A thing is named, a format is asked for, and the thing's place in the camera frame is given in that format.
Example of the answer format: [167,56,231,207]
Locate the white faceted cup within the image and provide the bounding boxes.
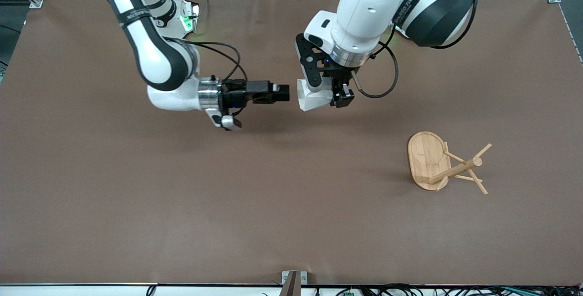
[297,79,336,112]

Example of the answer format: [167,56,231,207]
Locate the wooden cup rack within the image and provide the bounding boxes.
[407,131,493,195]

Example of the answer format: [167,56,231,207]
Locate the brown table cover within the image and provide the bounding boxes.
[0,0,583,285]

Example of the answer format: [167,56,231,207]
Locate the black right arm wrist cable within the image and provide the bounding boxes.
[187,40,249,83]

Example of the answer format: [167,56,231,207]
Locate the metal table edge bracket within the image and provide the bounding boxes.
[279,270,308,296]

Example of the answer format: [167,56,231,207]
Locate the black cable bundle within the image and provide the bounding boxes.
[337,283,583,296]

